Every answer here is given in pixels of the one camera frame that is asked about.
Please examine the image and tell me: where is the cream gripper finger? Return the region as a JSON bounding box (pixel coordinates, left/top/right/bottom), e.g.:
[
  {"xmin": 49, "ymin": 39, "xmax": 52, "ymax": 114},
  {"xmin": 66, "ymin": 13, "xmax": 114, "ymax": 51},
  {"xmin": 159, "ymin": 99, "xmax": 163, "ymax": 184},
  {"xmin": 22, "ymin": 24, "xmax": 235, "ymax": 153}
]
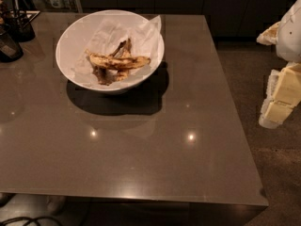
[
  {"xmin": 256, "ymin": 22, "xmax": 279, "ymax": 45},
  {"xmin": 259, "ymin": 62, "xmax": 301, "ymax": 129}
]

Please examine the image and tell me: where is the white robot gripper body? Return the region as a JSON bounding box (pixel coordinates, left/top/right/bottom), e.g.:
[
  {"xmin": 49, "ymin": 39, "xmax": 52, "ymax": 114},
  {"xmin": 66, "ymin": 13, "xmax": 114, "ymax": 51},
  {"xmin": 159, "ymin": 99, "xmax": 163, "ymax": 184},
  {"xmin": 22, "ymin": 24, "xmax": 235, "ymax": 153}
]
[{"xmin": 276, "ymin": 0, "xmax": 301, "ymax": 62}]

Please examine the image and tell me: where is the brown overripe banana peel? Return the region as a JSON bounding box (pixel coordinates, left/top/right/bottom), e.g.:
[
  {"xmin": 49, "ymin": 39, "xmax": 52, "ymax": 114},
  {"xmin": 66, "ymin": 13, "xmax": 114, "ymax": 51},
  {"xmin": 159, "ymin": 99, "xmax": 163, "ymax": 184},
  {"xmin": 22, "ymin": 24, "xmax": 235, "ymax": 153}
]
[{"xmin": 86, "ymin": 39, "xmax": 151, "ymax": 86}]

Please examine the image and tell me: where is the white ceramic bowl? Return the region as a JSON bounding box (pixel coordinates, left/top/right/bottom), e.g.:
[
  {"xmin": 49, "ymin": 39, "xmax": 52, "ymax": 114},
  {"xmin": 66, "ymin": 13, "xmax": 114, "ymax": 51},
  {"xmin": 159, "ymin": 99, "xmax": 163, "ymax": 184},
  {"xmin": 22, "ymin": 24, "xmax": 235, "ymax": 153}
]
[{"xmin": 55, "ymin": 9, "xmax": 166, "ymax": 95}]

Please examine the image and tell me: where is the white paper towel liner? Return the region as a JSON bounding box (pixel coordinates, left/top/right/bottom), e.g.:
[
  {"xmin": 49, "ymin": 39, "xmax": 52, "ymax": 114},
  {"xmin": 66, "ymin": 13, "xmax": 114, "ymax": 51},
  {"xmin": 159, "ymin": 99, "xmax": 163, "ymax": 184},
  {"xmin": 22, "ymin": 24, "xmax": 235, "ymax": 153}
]
[{"xmin": 71, "ymin": 14, "xmax": 165, "ymax": 94}]

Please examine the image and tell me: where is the black mesh utensil holder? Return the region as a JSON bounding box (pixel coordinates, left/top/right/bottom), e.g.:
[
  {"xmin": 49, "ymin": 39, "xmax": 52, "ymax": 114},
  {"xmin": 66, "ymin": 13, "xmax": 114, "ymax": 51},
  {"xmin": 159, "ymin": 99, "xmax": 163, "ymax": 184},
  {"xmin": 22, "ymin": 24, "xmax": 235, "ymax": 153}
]
[{"xmin": 3, "ymin": 0, "xmax": 35, "ymax": 42}]

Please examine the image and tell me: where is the dark round container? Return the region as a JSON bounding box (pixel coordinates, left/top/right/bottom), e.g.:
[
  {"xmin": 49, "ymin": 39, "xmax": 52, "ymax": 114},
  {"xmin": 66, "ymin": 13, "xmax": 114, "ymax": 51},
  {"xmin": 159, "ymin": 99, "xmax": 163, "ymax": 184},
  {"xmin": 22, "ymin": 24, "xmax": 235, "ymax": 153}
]
[{"xmin": 0, "ymin": 24, "xmax": 24, "ymax": 62}]

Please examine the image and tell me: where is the black floor cable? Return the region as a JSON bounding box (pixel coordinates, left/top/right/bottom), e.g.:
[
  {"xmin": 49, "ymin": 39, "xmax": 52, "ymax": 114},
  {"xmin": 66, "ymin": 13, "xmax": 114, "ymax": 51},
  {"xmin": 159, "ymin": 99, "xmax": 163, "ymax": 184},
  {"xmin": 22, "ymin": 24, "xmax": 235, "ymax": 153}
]
[{"xmin": 0, "ymin": 216, "xmax": 64, "ymax": 226}]

